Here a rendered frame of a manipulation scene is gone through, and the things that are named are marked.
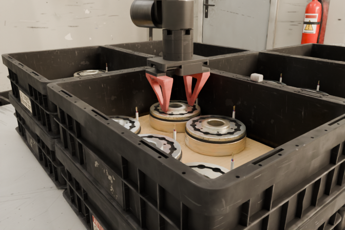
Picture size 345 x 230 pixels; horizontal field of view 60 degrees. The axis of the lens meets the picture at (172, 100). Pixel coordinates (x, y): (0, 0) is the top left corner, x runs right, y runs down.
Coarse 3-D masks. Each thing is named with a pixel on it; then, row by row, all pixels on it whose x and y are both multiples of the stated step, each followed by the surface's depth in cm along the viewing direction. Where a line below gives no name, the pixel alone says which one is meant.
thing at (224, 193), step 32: (64, 96) 44; (320, 96) 44; (96, 128) 36; (320, 128) 32; (128, 160) 30; (160, 160) 26; (256, 160) 26; (288, 160) 27; (192, 192) 23; (224, 192) 22; (256, 192) 25
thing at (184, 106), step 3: (171, 102) 61; (174, 102) 61; (177, 102) 61; (180, 102) 61; (168, 105) 60; (171, 105) 60; (174, 105) 61; (177, 105) 61; (180, 105) 60; (183, 105) 59; (186, 105) 59; (168, 108) 57; (171, 108) 57; (174, 108) 57; (177, 108) 57; (180, 108) 57; (183, 108) 57; (186, 108) 58; (171, 111) 57; (174, 111) 57; (177, 111) 57
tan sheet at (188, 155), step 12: (144, 120) 61; (144, 132) 55; (156, 132) 55; (168, 132) 55; (180, 144) 51; (252, 144) 51; (192, 156) 47; (204, 156) 47; (228, 156) 47; (240, 156) 47; (252, 156) 47; (228, 168) 43
